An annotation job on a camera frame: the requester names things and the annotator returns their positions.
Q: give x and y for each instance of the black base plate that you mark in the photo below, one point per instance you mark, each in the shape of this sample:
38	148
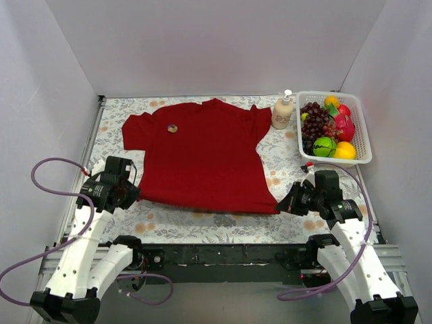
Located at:
144	263

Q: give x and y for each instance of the orange fruit top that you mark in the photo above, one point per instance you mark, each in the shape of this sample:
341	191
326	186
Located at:
332	100

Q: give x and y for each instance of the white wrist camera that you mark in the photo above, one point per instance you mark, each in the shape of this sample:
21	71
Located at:
309	172
98	167

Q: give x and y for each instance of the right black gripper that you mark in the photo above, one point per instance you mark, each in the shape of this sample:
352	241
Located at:
290	202

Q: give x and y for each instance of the yellow orange fruit bottom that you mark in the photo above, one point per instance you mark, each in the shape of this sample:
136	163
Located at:
345	150

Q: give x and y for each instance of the floral table mat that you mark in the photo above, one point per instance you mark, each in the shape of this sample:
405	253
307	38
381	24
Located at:
154	223

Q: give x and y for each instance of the small green fruit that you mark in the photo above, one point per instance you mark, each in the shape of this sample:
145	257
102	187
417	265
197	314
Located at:
304	116

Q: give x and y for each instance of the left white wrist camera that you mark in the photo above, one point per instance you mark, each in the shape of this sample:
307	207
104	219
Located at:
98	167

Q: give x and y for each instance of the red apple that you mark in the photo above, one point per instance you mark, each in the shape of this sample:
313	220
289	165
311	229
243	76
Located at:
344	110

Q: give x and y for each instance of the round brooch badge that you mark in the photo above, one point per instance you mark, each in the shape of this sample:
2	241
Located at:
172	128

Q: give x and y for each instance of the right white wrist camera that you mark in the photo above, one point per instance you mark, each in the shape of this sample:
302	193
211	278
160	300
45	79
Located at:
309	172

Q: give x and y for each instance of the red t-shirt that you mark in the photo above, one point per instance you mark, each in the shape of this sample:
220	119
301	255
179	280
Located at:
211	163

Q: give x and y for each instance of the aluminium frame rail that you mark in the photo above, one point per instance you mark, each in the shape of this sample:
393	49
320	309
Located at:
395	260

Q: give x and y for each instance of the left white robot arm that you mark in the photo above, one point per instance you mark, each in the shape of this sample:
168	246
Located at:
74	292

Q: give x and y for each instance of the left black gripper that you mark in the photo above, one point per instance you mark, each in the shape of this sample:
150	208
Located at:
128	194

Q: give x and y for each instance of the white plastic basket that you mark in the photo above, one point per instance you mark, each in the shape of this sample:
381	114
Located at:
360	140

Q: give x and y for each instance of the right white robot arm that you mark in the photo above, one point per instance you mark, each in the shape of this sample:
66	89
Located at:
346	253

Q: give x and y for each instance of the beige pump soap bottle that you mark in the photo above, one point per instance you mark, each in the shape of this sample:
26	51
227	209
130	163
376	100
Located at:
282	110

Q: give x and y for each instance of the purple grape bunch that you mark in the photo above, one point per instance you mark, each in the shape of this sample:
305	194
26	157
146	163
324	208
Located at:
318	124

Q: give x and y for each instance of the pink dragon fruit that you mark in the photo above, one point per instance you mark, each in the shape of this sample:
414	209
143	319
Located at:
345	128

